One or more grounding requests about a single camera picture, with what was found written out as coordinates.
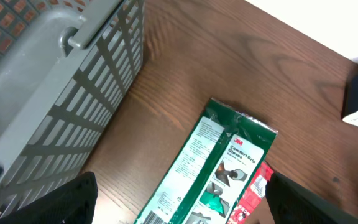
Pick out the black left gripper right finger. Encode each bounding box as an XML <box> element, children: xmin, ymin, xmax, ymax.
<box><xmin>265</xmin><ymin>172</ymin><xmax>358</xmax><ymax>224</ymax></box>

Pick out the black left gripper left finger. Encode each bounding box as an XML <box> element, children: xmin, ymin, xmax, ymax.
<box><xmin>0</xmin><ymin>172</ymin><xmax>98</xmax><ymax>224</ymax></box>

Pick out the red snack bag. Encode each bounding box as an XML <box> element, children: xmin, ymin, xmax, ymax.
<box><xmin>227</xmin><ymin>161</ymin><xmax>274</xmax><ymax>224</ymax></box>

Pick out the green 3M wipes pack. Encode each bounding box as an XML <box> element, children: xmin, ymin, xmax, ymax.
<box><xmin>135</xmin><ymin>98</ymin><xmax>278</xmax><ymax>224</ymax></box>

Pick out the grey plastic shopping basket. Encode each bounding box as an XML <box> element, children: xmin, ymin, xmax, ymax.
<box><xmin>0</xmin><ymin>0</ymin><xmax>145</xmax><ymax>218</ymax></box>

